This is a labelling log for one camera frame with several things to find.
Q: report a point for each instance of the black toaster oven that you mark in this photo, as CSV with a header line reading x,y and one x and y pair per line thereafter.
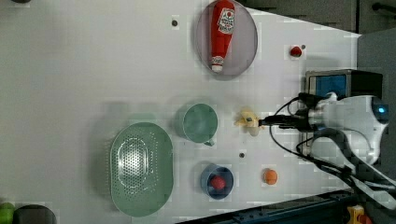
x,y
342,84

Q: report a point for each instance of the orange toy fruit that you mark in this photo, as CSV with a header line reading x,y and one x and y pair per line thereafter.
x,y
270,176

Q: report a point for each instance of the red ketchup bottle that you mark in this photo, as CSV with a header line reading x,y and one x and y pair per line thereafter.
x,y
222,26

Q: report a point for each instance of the green mug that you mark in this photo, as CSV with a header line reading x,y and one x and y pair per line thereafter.
x,y
197,123

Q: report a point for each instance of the peeled yellow toy banana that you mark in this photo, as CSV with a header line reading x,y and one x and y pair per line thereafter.
x,y
248,120

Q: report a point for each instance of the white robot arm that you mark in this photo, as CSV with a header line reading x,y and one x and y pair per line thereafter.
x,y
334,156

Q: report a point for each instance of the green bottle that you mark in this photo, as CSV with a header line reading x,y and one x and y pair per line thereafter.
x,y
6,213

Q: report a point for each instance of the green perforated colander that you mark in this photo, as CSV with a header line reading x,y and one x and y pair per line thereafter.
x,y
141,169

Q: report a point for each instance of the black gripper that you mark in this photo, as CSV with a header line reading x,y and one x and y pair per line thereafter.
x,y
287,122

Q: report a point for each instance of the grey round plate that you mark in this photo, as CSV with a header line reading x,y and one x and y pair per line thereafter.
x,y
243,47

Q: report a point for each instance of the red toy strawberry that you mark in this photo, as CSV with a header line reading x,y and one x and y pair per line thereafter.
x,y
296,51

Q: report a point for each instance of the blue bowl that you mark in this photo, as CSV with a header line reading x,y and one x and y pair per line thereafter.
x,y
206,175

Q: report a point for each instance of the red ball in bowl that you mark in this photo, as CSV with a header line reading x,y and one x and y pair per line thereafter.
x,y
218,182

